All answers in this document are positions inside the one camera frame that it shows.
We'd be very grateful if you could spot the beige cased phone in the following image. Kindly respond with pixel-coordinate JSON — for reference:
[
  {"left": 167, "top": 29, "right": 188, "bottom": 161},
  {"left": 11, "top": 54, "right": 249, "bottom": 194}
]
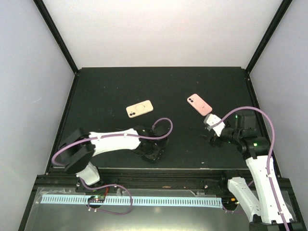
[{"left": 126, "top": 100, "right": 154, "bottom": 118}]

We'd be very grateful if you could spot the right black frame post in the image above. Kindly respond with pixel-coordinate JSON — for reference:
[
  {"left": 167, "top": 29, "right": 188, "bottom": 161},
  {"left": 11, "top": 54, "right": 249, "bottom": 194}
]
[{"left": 245, "top": 0, "right": 292, "bottom": 74}]

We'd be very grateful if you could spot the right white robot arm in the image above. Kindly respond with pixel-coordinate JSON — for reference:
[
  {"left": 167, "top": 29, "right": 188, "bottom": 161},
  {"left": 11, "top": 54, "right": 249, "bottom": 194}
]
[{"left": 204, "top": 112, "right": 304, "bottom": 231}]

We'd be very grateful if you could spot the black frame post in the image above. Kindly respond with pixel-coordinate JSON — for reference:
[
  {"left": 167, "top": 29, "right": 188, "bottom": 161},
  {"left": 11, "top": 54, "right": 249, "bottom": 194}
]
[
  {"left": 245, "top": 0, "right": 292, "bottom": 74},
  {"left": 33, "top": 0, "right": 79, "bottom": 74}
]

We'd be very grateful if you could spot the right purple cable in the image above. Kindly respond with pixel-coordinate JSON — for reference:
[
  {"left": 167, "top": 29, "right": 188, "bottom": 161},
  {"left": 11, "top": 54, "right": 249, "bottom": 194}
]
[{"left": 216, "top": 106, "right": 292, "bottom": 231}]

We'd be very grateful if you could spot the pink cased phone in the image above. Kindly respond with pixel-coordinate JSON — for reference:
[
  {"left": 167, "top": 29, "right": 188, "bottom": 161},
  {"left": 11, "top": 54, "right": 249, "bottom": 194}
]
[{"left": 187, "top": 93, "right": 212, "bottom": 116}]

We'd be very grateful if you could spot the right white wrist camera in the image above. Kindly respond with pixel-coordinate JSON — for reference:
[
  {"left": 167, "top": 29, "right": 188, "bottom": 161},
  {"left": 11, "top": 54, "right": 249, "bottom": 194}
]
[{"left": 204, "top": 114, "right": 226, "bottom": 137}]

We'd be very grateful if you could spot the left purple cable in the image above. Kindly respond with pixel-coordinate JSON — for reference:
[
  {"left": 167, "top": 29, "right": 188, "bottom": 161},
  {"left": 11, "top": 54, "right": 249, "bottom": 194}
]
[{"left": 52, "top": 117, "right": 173, "bottom": 167}]

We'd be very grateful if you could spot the left black frame post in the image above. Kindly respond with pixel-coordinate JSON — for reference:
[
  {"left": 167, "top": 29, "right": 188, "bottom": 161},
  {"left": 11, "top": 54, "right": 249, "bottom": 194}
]
[{"left": 33, "top": 0, "right": 79, "bottom": 74}]

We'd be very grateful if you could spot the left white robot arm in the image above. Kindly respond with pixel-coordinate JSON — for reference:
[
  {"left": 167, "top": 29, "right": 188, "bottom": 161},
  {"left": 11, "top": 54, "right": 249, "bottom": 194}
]
[{"left": 51, "top": 125, "right": 173, "bottom": 192}]

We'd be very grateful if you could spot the small electronics board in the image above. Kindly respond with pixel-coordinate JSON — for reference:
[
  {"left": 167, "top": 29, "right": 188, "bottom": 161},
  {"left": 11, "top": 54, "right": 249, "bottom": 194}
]
[{"left": 88, "top": 195, "right": 105, "bottom": 204}]

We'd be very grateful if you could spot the light blue slotted cable duct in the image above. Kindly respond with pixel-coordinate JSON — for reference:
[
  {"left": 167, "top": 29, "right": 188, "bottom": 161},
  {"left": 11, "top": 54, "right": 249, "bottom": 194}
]
[{"left": 40, "top": 194, "right": 222, "bottom": 208}]

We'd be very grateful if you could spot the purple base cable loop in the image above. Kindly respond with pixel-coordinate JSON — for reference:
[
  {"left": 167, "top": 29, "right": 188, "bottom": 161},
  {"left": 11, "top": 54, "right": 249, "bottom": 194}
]
[{"left": 79, "top": 178, "right": 133, "bottom": 215}]

